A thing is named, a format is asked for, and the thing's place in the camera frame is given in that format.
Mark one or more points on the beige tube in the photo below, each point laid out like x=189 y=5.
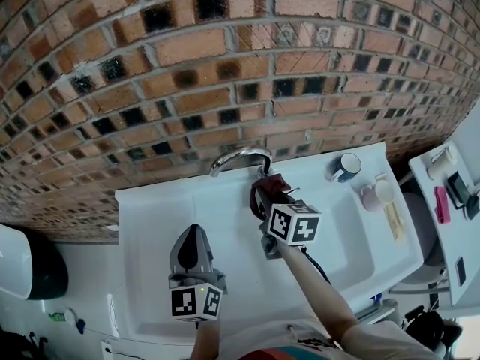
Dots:
x=394 y=223

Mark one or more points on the white floor socket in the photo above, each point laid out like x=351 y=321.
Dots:
x=107 y=351

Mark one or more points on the dark blue mug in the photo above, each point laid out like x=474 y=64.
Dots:
x=345 y=167

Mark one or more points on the black bag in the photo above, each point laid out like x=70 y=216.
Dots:
x=425 y=326

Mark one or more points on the person's white shirt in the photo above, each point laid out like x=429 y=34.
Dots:
x=375 y=341

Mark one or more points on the cream cup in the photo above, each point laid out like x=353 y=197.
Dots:
x=383 y=191

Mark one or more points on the person's right forearm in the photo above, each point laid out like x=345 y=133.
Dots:
x=315 y=287

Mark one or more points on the white roll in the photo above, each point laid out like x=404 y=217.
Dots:
x=440 y=163

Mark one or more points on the chrome sink faucet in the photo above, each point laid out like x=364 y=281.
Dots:
x=229 y=158

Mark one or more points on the dark red cloth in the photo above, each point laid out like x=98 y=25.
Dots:
x=270 y=184

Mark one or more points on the white ceramic sink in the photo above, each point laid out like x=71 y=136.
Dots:
x=232 y=208

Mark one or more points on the pink comb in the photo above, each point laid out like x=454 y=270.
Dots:
x=441 y=204

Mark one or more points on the pink cup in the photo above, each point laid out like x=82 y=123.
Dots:
x=369 y=201

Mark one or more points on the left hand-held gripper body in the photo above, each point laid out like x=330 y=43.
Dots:
x=191 y=261

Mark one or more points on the person's left forearm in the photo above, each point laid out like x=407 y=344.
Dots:
x=206 y=339

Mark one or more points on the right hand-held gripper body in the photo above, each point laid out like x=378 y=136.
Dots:
x=296 y=223

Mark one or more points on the black device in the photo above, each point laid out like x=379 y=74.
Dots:
x=457 y=188

